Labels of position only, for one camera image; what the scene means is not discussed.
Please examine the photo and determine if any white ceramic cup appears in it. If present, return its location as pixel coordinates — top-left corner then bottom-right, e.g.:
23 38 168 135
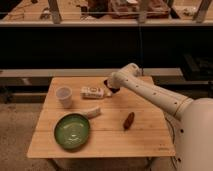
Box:
55 86 72 108

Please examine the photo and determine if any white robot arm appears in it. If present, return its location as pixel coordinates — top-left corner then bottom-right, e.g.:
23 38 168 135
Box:
107 63 213 171

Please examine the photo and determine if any green ceramic bowl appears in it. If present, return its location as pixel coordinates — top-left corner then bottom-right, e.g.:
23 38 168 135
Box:
54 113 90 150

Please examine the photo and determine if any wooden table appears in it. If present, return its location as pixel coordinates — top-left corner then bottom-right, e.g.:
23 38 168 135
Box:
27 77 175 158

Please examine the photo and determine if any brown sausage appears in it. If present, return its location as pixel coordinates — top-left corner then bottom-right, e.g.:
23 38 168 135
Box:
123 112 135 130

